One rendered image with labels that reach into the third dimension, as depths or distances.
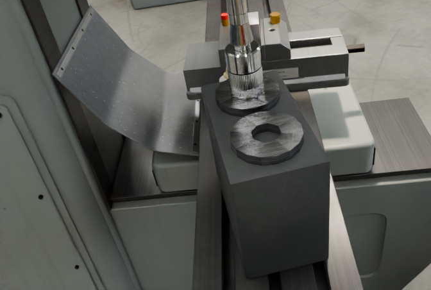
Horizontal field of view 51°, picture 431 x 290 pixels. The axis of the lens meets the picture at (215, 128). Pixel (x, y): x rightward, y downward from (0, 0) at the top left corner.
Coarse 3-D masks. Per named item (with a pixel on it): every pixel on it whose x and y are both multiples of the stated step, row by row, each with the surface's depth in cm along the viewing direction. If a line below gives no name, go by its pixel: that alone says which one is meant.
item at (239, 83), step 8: (232, 64) 59; (240, 64) 59; (248, 64) 59; (256, 64) 59; (232, 72) 60; (240, 72) 59; (248, 72) 59; (256, 72) 60; (232, 80) 61; (240, 80) 60; (248, 80) 60; (256, 80) 60; (232, 88) 62; (240, 88) 61; (248, 88) 61; (256, 88) 61; (240, 96) 62; (248, 96) 62; (256, 96) 62
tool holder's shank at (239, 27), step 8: (232, 0) 55; (240, 0) 55; (232, 8) 55; (240, 8) 55; (232, 16) 56; (240, 16) 56; (232, 24) 57; (240, 24) 56; (248, 24) 57; (232, 32) 57; (240, 32) 57; (248, 32) 57; (232, 40) 58; (240, 40) 57; (248, 40) 58; (240, 48) 58; (248, 48) 59
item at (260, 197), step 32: (224, 96) 63; (288, 96) 63; (224, 128) 60; (256, 128) 57; (288, 128) 56; (224, 160) 55; (256, 160) 53; (288, 160) 53; (320, 160) 52; (224, 192) 67; (256, 192) 53; (288, 192) 54; (320, 192) 55; (256, 224) 56; (288, 224) 57; (320, 224) 58; (256, 256) 60; (288, 256) 61; (320, 256) 63
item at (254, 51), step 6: (252, 42) 60; (228, 48) 60; (252, 48) 59; (258, 48) 59; (228, 54) 59; (234, 54) 58; (240, 54) 58; (246, 54) 58; (252, 54) 58; (258, 54) 59; (234, 60) 58; (240, 60) 58; (246, 60) 58
